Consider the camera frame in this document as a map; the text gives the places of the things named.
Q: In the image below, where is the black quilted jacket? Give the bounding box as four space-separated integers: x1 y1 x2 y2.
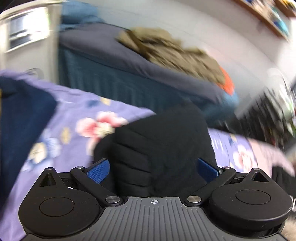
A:
93 103 217 198

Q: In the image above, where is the purple floral bed sheet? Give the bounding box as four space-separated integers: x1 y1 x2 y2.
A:
1 70 295 240

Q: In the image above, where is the navy blue folded garment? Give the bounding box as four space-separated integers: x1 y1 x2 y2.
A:
1 76 57 206

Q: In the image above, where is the dark grey teal bed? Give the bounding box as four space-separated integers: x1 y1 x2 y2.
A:
58 23 239 126

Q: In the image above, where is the olive green padded jacket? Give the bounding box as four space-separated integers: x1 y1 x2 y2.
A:
116 27 235 95

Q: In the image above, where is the wooden shelf unit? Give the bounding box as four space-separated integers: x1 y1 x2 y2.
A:
233 0 295 42

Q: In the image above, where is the light blue puffer jacket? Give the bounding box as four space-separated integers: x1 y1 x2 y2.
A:
59 1 104 32

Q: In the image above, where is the small white framed screen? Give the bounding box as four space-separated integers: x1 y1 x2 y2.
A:
4 7 50 52

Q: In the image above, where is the black wire rack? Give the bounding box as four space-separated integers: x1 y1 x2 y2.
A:
231 87 295 152

